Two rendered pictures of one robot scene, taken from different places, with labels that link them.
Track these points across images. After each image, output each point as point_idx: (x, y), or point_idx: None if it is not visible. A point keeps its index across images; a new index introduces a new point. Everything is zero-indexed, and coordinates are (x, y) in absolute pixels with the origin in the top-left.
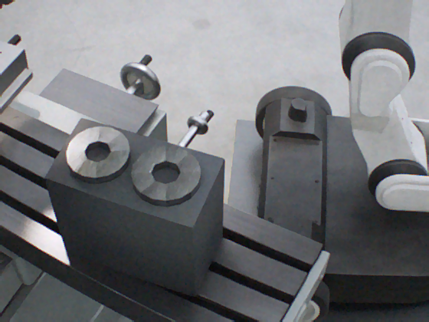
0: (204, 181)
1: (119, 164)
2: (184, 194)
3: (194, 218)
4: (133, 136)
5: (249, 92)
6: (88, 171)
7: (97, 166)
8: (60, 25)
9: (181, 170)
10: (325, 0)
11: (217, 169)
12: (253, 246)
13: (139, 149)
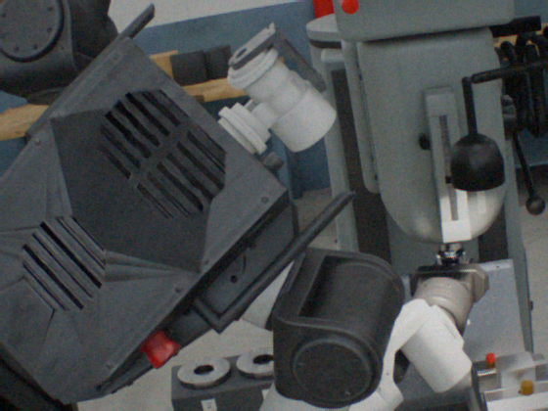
0: (177, 385)
1: (240, 360)
2: (183, 366)
3: (172, 369)
4: (248, 384)
5: None
6: (259, 349)
7: (254, 353)
8: None
9: (193, 374)
10: None
11: (172, 392)
12: None
13: (237, 381)
